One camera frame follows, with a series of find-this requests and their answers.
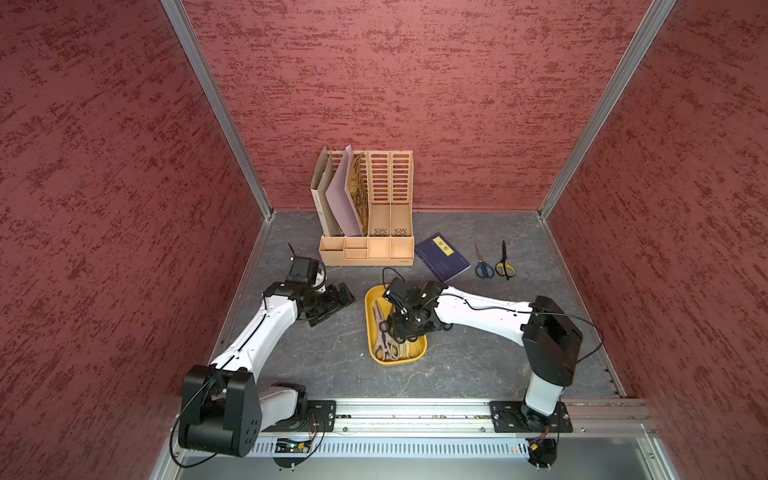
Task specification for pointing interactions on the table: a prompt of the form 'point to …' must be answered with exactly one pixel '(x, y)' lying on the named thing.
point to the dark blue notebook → (442, 257)
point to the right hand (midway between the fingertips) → (403, 338)
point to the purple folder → (343, 196)
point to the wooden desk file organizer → (386, 185)
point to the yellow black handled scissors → (504, 268)
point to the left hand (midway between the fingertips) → (342, 311)
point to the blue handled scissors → (483, 269)
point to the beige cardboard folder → (319, 187)
